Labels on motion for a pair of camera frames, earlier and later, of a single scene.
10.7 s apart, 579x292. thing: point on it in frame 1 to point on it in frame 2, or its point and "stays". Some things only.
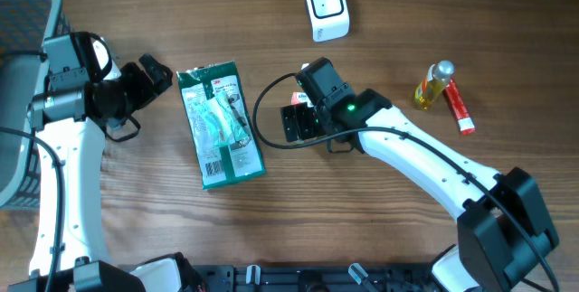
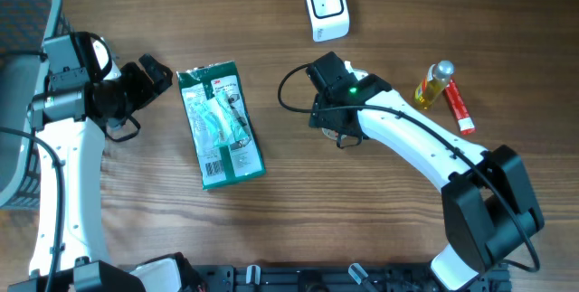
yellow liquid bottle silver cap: (437, 80) stays
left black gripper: (145, 90) stays
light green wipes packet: (227, 126) stays
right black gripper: (306, 130) to (322, 119)
